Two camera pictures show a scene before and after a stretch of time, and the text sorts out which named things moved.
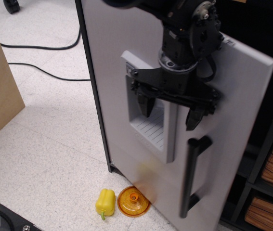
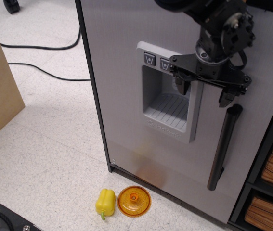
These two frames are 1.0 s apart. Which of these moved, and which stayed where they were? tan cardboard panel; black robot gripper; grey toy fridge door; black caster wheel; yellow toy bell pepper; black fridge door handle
Moved: black robot gripper; black fridge door handle
Stayed: black caster wheel; grey toy fridge door; yellow toy bell pepper; tan cardboard panel
